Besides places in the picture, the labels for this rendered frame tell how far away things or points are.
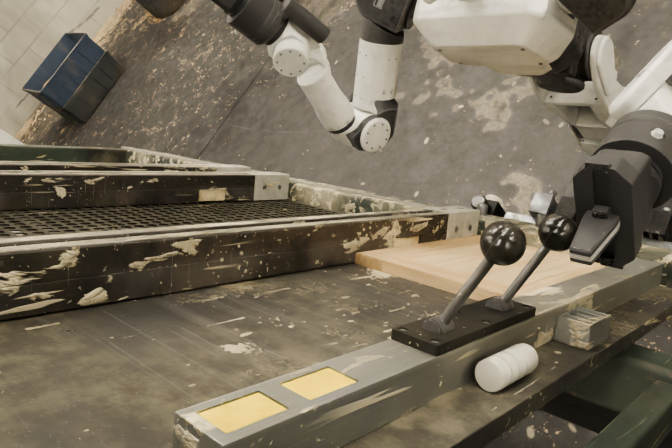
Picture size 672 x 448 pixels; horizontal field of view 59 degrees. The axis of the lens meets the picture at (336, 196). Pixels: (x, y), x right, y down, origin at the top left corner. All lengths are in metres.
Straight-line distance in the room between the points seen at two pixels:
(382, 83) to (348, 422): 0.89
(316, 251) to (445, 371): 0.42
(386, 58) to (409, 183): 1.50
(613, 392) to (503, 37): 0.57
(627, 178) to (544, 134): 1.98
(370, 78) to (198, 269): 0.62
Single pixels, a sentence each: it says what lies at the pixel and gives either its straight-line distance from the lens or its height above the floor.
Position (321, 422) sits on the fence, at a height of 1.62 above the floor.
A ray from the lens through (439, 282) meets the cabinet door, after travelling 0.89.
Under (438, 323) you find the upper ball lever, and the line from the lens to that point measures 0.55.
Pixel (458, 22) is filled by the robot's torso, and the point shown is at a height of 1.31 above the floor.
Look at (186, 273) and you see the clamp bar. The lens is 0.77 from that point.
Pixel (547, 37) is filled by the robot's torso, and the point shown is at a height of 1.25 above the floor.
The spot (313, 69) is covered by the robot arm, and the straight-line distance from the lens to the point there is 1.20.
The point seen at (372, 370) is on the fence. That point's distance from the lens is 0.48.
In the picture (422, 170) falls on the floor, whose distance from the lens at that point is 2.69.
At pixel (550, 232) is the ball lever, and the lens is 0.61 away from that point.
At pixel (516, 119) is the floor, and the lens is 2.67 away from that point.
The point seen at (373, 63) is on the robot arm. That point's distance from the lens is 1.23.
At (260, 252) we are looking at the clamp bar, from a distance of 0.83.
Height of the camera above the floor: 1.97
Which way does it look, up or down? 43 degrees down
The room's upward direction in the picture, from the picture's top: 45 degrees counter-clockwise
